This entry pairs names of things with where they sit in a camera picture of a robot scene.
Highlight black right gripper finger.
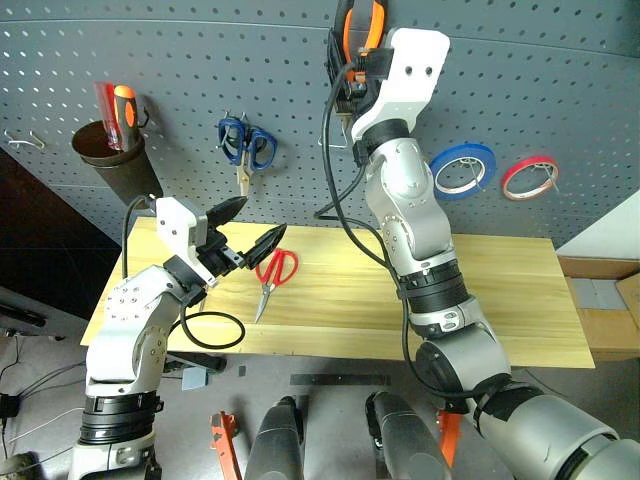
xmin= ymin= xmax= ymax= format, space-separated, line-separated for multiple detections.
xmin=356 ymin=46 xmax=395 ymax=85
xmin=326 ymin=28 xmax=352 ymax=117

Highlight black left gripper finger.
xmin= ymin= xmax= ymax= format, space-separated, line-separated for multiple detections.
xmin=244 ymin=223 xmax=289 ymax=271
xmin=206 ymin=196 xmax=250 ymax=234

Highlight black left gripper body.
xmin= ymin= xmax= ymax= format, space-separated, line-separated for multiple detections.
xmin=194 ymin=224 xmax=249 ymax=279

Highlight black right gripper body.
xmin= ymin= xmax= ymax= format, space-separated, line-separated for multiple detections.
xmin=338 ymin=78 xmax=381 ymax=120

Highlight orange handled pliers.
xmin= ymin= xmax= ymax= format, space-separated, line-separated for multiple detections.
xmin=341 ymin=0 xmax=390 ymax=132

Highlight blue tape roll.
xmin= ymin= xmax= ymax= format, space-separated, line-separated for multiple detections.
xmin=428 ymin=141 xmax=498 ymax=203

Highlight blue tape's metal hook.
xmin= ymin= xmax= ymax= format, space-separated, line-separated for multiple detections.
xmin=458 ymin=156 xmax=486 ymax=195

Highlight grey metal pegboard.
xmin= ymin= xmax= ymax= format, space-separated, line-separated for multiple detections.
xmin=0 ymin=0 xmax=640 ymax=251

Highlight black floor tape strip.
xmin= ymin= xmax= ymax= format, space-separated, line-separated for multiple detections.
xmin=289 ymin=373 xmax=393 ymax=388

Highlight red tape roll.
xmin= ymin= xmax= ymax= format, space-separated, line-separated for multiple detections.
xmin=500 ymin=155 xmax=561 ymax=203

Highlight red tape's metal hook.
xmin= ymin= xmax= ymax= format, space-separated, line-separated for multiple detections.
xmin=531 ymin=161 xmax=561 ymax=195

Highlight dark brown tool cup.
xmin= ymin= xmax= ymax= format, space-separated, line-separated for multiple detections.
xmin=70 ymin=118 xmax=165 ymax=207

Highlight black table foot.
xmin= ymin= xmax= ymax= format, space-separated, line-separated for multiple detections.
xmin=163 ymin=351 xmax=228 ymax=373

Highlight grey foot pedal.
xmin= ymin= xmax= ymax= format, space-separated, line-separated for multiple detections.
xmin=181 ymin=368 xmax=210 ymax=392

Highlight dark grey rounded robot leg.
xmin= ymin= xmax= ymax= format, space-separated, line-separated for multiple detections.
xmin=364 ymin=390 xmax=452 ymax=480
xmin=243 ymin=394 xmax=307 ymax=480

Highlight cardboard box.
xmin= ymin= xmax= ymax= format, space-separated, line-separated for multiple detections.
xmin=556 ymin=254 xmax=640 ymax=363

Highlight red handled scissors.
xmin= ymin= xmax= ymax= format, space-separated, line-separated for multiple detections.
xmin=253 ymin=248 xmax=300 ymax=325

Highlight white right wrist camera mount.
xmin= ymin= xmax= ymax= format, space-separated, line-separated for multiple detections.
xmin=349 ymin=27 xmax=451 ymax=142

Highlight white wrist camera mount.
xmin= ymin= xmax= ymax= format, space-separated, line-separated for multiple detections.
xmin=349 ymin=27 xmax=451 ymax=142
xmin=154 ymin=196 xmax=221 ymax=289

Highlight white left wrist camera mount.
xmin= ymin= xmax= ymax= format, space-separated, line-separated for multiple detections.
xmin=154 ymin=196 xmax=221 ymax=289

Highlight silver wire pegboard hook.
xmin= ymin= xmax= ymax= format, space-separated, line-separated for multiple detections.
xmin=317 ymin=117 xmax=352 ymax=150

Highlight blue handled scissors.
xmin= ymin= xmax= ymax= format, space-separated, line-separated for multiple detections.
xmin=216 ymin=115 xmax=279 ymax=199

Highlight orange black handle screwdriver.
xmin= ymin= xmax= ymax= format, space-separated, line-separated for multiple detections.
xmin=113 ymin=84 xmax=140 ymax=151

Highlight clear red handle screwdriver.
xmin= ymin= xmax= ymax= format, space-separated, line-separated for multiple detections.
xmin=93 ymin=81 xmax=126 ymax=152

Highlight orange metal bracket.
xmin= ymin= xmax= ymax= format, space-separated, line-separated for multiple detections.
xmin=209 ymin=410 xmax=244 ymax=480
xmin=436 ymin=405 xmax=465 ymax=470

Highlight white wire pegboard hook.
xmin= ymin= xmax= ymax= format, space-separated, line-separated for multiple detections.
xmin=3 ymin=128 xmax=47 ymax=153

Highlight black floor cable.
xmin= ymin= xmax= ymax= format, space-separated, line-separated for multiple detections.
xmin=0 ymin=333 xmax=87 ymax=402

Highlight white floor cable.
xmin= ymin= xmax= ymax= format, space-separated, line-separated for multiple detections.
xmin=5 ymin=405 xmax=87 ymax=447

